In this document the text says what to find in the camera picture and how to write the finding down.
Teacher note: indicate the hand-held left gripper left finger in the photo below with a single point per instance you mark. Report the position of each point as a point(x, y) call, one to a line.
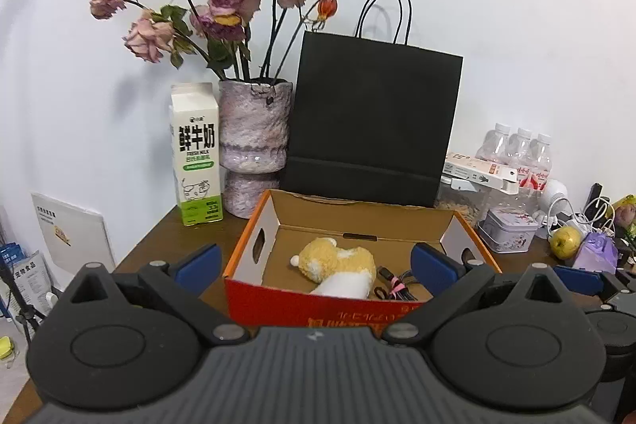
point(198, 269)

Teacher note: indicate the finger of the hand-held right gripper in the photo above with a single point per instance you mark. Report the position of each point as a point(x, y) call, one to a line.
point(579, 280)

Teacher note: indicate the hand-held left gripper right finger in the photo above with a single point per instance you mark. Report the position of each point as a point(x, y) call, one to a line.
point(432, 271)

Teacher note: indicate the orange cardboard box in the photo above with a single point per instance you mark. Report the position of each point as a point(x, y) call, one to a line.
point(308, 309)

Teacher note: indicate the purple tissue pack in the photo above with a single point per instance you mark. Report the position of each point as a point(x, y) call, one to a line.
point(596, 252)

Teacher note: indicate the yellow green apple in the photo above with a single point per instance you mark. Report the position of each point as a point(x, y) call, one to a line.
point(565, 242)

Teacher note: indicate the clear container of seeds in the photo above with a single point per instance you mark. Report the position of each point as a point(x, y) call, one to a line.
point(462, 203)

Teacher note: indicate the grey printed tin box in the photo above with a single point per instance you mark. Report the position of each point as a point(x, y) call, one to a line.
point(507, 230)

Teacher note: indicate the small white fan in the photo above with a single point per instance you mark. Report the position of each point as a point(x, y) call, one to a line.
point(554, 195)

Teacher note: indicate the black charger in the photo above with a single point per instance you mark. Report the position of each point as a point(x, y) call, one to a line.
point(595, 193)

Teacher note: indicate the white green milk carton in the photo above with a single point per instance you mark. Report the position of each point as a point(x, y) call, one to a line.
point(196, 165)

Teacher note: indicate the yellow white plush toy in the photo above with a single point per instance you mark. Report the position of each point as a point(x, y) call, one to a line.
point(328, 262)

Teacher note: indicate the white flat carton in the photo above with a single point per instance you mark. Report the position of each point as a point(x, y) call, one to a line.
point(477, 168)

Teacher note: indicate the clear plastic water bottle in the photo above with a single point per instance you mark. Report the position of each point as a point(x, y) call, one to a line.
point(519, 151)
point(541, 158)
point(492, 148)

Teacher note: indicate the mottled purple ceramic vase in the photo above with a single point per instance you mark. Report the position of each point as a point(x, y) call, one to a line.
point(253, 131)

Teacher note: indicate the black paper bag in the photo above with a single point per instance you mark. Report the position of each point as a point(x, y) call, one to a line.
point(372, 116)

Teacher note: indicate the blue white packet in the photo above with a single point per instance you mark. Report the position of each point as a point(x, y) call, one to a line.
point(30, 275)

